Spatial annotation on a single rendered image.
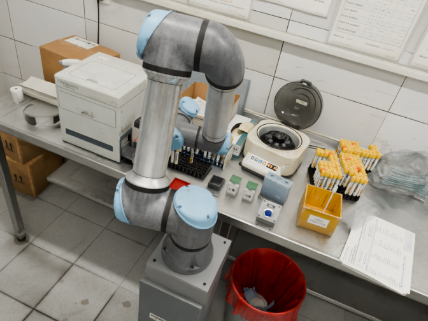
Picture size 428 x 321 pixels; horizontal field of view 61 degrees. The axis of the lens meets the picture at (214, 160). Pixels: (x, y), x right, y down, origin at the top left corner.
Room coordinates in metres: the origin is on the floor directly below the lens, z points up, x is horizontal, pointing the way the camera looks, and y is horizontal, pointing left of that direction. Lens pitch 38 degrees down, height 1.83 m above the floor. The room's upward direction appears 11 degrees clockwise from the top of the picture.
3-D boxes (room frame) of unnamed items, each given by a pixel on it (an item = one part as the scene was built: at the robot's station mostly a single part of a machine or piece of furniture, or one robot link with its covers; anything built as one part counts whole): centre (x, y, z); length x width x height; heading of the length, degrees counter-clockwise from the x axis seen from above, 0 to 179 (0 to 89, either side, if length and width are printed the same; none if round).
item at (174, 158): (1.15, 0.10, 0.93); 0.17 x 0.09 x 0.11; 74
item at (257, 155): (1.31, -0.25, 0.94); 0.30 x 0.24 x 0.12; 156
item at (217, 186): (1.06, -0.02, 0.89); 0.09 x 0.05 x 0.04; 165
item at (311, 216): (0.99, -0.41, 0.93); 0.13 x 0.13 x 0.10; 79
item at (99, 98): (1.25, 0.45, 1.03); 0.31 x 0.27 x 0.30; 75
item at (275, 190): (1.06, -0.25, 0.92); 0.10 x 0.07 x 0.10; 67
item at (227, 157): (1.24, 0.04, 0.91); 0.20 x 0.10 x 0.07; 75
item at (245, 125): (1.39, -0.09, 0.92); 0.24 x 0.12 x 0.10; 165
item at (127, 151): (1.14, 0.40, 0.92); 0.21 x 0.07 x 0.05; 75
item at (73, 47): (1.66, 0.75, 0.97); 0.31 x 0.23 x 0.18; 68
